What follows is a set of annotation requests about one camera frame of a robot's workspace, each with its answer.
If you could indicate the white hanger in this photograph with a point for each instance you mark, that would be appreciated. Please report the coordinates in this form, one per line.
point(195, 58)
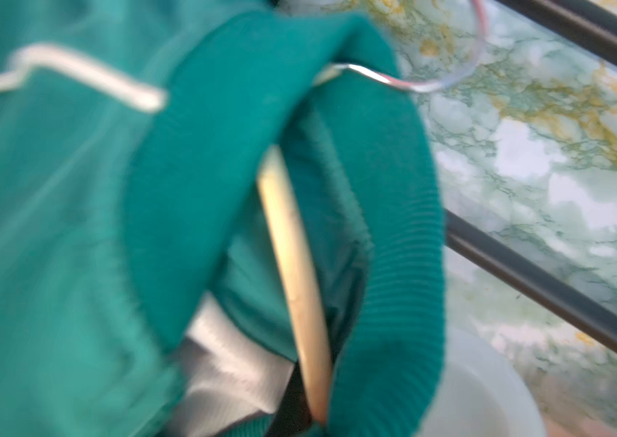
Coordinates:
point(288, 235)

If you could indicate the white plastic basket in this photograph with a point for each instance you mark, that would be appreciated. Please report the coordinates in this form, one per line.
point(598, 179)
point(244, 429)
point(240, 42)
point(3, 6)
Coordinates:
point(480, 394)

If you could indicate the green jacket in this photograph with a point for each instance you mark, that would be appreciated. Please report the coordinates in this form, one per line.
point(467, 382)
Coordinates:
point(139, 289)

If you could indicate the black clothes rack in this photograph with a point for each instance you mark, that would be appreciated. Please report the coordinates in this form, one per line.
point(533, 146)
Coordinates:
point(594, 29)

